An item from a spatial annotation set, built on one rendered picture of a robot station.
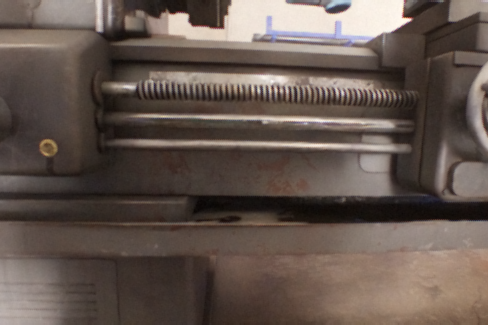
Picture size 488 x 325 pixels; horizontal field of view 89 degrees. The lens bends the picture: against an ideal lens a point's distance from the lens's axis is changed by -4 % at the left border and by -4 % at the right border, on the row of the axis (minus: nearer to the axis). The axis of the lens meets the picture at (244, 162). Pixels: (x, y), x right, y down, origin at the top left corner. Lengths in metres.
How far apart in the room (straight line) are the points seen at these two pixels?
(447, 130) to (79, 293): 0.86
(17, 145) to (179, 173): 0.32
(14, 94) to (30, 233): 0.25
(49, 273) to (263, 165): 0.56
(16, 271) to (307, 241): 0.65
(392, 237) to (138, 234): 0.49
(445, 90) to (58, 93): 0.72
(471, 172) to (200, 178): 0.58
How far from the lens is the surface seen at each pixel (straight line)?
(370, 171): 0.74
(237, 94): 0.55
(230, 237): 0.51
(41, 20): 0.76
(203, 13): 0.88
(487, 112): 0.63
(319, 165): 0.69
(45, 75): 0.57
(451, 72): 0.65
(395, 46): 0.75
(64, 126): 0.55
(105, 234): 0.55
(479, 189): 0.69
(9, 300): 0.85
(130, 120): 0.58
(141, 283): 0.70
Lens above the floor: 0.64
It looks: 7 degrees down
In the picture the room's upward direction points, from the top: 1 degrees clockwise
